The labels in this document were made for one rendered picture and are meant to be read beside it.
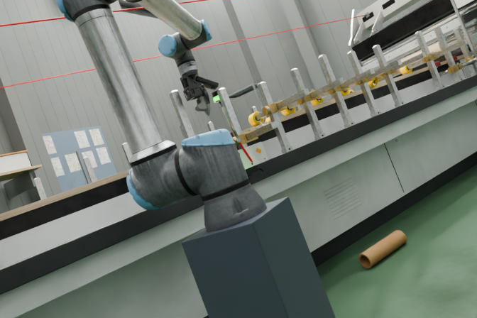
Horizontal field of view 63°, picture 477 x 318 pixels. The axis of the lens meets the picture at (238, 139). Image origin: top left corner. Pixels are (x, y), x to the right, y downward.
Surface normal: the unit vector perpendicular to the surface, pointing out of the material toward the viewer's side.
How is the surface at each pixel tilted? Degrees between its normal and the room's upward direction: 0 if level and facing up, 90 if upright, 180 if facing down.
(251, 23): 90
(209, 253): 90
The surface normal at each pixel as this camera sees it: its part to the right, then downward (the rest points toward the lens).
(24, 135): 0.80, -0.33
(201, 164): -0.25, 0.05
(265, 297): -0.48, 0.14
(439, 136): 0.46, -0.22
